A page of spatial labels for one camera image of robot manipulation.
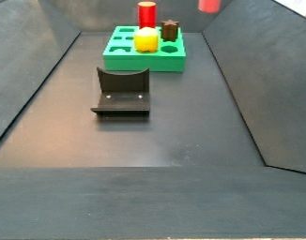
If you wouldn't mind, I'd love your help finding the yellow rounded block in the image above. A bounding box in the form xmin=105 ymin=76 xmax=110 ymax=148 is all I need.
xmin=132 ymin=27 xmax=158 ymax=53

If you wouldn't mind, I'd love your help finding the black curved holder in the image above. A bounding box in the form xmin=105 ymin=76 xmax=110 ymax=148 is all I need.
xmin=92 ymin=68 xmax=151 ymax=113

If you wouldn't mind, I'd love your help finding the large red cylinder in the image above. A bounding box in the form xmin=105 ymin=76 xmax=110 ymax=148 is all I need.
xmin=138 ymin=1 xmax=156 ymax=28

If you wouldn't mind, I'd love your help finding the green shape sorter board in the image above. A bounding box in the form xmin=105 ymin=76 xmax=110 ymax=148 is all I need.
xmin=103 ymin=26 xmax=186 ymax=72

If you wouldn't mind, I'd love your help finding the slim red oval peg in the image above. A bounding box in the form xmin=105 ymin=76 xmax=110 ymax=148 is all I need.
xmin=198 ymin=0 xmax=220 ymax=13

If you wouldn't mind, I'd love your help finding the brown star block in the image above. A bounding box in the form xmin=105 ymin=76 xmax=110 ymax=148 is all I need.
xmin=160 ymin=20 xmax=179 ymax=42

